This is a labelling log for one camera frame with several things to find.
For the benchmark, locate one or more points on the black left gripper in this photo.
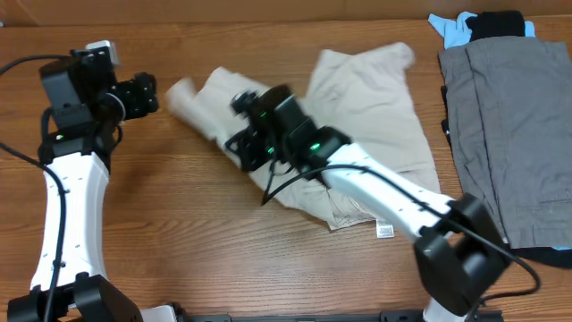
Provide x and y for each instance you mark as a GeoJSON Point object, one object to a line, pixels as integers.
{"type": "Point", "coordinates": [141, 96]}

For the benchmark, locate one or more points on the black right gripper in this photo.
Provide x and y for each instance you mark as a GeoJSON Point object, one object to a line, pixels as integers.
{"type": "Point", "coordinates": [243, 142]}

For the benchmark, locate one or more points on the beige shorts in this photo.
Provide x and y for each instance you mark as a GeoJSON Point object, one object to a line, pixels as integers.
{"type": "Point", "coordinates": [364, 96]}

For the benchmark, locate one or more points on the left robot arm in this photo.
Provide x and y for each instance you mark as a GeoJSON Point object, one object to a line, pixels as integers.
{"type": "Point", "coordinates": [79, 132]}

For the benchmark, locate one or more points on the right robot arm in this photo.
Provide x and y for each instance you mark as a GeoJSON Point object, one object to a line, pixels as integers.
{"type": "Point", "coordinates": [457, 247]}

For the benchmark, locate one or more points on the light blue garment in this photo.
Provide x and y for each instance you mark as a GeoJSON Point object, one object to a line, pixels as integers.
{"type": "Point", "coordinates": [456, 33]}

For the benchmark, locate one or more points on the grey shorts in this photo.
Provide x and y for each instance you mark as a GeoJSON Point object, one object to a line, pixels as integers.
{"type": "Point", "coordinates": [509, 113]}

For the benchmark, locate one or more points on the black garment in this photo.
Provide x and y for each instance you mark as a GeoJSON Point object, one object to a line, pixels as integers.
{"type": "Point", "coordinates": [497, 24]}

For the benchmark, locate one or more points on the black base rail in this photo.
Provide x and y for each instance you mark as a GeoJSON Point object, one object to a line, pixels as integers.
{"type": "Point", "coordinates": [174, 313]}

